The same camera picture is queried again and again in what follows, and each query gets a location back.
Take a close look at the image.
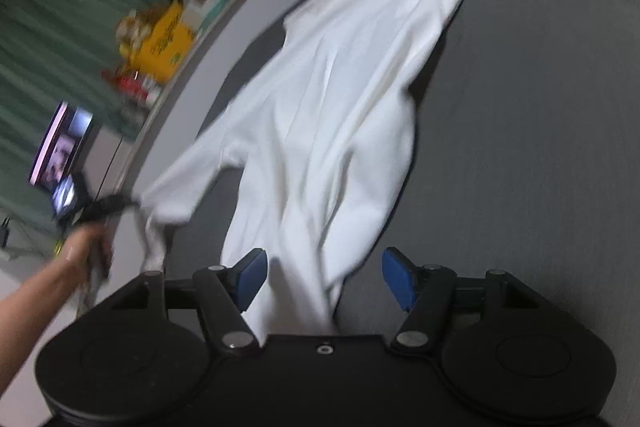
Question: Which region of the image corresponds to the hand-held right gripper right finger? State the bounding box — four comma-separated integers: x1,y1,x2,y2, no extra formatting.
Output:
381,247,543,354

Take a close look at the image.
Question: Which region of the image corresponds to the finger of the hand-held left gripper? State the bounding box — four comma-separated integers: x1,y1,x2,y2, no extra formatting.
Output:
87,193,146,223

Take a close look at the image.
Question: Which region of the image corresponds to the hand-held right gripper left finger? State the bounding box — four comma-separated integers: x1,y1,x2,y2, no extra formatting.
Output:
107,248,269,354

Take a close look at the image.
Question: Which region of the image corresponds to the white long-sleeve shirt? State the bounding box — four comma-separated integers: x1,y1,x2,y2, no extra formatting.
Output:
132,0,638,338

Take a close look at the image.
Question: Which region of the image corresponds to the person's left forearm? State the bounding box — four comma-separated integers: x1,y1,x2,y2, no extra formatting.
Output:
0,252,88,388

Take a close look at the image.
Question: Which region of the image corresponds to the person's left hand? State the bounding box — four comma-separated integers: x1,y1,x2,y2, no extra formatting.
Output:
54,224,113,280

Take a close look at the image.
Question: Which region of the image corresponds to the tablet screen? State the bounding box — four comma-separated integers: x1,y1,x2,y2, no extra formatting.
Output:
29,101,94,188

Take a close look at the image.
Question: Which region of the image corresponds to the red white packet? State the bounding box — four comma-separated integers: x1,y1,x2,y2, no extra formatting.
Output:
102,67,163,108

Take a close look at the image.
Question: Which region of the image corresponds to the yellow cardboard box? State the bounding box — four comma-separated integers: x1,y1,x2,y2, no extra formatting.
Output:
134,1,197,84

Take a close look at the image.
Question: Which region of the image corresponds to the brown plush toy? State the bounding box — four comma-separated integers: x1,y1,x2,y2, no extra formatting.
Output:
116,9,151,58

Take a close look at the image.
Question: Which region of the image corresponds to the white teal box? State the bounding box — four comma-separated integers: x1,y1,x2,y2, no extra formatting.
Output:
181,0,237,34

